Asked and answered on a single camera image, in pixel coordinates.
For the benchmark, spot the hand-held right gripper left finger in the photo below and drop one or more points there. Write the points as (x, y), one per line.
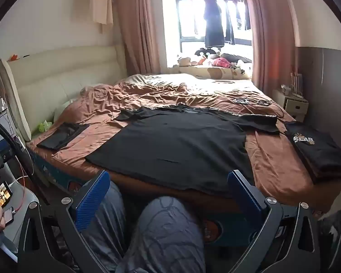
(92, 199)

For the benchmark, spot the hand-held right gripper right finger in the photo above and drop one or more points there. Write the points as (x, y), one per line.
(243, 199)

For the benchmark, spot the black t-shirt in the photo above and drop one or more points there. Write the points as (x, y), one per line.
(173, 145)

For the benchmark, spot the phone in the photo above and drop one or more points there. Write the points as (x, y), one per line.
(2, 194)

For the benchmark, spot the black gooseneck tube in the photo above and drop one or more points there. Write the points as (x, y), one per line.
(17, 145)

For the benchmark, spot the folded dark garment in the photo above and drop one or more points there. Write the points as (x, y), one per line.
(61, 136)

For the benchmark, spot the person's right leg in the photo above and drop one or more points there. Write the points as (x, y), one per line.
(164, 233)

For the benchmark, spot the folded black printed shirt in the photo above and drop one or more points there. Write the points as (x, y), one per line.
(324, 153)

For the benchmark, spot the white nightstand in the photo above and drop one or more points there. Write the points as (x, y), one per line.
(294, 106)

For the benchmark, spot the cream padded headboard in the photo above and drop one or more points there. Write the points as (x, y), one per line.
(59, 71)

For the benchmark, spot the striped bag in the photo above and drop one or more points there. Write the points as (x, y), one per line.
(296, 84)

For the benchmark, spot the bear print pillow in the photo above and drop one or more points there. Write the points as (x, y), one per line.
(213, 72)

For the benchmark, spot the grey wardrobe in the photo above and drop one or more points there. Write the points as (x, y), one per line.
(324, 91)

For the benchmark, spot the pink cloth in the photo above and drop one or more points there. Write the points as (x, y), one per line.
(221, 62)

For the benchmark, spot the pink curtain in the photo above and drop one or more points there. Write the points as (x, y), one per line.
(139, 28)
(270, 34)

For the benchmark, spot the hanging black coat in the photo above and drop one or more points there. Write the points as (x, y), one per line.
(213, 25)

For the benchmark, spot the window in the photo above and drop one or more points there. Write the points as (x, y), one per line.
(187, 20)

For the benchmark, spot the hanging cream cloth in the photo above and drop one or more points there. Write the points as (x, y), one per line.
(101, 2)

